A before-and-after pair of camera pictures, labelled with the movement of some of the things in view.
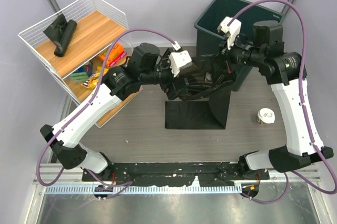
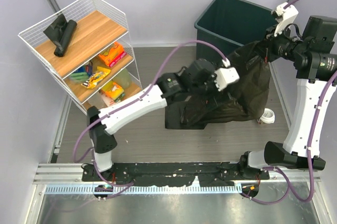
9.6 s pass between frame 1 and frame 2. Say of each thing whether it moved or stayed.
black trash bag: moved
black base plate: stayed
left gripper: moved
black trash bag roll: stayed
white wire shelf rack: stayed
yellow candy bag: stayed
